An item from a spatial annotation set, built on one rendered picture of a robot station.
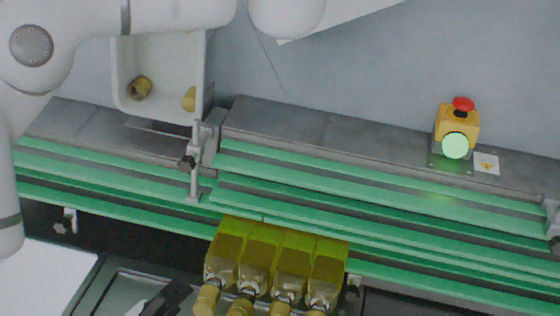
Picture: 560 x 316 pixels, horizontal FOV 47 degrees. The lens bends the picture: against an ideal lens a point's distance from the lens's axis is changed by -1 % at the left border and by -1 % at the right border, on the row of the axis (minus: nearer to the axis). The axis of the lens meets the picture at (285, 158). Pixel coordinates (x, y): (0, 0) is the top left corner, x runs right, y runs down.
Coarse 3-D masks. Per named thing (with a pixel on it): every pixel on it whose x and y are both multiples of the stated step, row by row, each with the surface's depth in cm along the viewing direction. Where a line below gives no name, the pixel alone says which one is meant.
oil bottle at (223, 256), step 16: (224, 224) 112; (240, 224) 113; (224, 240) 109; (240, 240) 110; (208, 256) 106; (224, 256) 106; (240, 256) 108; (208, 272) 105; (224, 272) 104; (224, 288) 106
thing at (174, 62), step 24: (120, 48) 116; (144, 48) 121; (168, 48) 120; (192, 48) 119; (120, 72) 118; (144, 72) 124; (168, 72) 123; (192, 72) 122; (120, 96) 121; (168, 96) 125; (168, 120) 120; (192, 120) 119
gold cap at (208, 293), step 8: (200, 288) 103; (208, 288) 102; (216, 288) 102; (200, 296) 100; (208, 296) 100; (216, 296) 101; (200, 304) 99; (208, 304) 99; (216, 304) 101; (200, 312) 100; (208, 312) 100
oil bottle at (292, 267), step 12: (288, 228) 113; (288, 240) 111; (300, 240) 111; (312, 240) 111; (288, 252) 108; (300, 252) 109; (312, 252) 110; (276, 264) 106; (288, 264) 106; (300, 264) 106; (276, 276) 104; (288, 276) 104; (300, 276) 104; (276, 288) 104; (288, 288) 103; (300, 288) 104
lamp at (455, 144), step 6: (450, 132) 111; (456, 132) 110; (444, 138) 111; (450, 138) 110; (456, 138) 109; (462, 138) 109; (444, 144) 110; (450, 144) 110; (456, 144) 109; (462, 144) 109; (468, 144) 111; (444, 150) 111; (450, 150) 110; (456, 150) 110; (462, 150) 110; (450, 156) 111; (456, 156) 111
